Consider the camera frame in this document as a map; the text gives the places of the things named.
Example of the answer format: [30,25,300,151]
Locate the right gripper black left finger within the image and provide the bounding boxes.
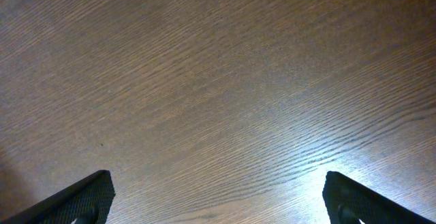
[2,170,116,224]

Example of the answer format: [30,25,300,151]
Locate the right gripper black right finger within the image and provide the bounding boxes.
[322,171,435,224]

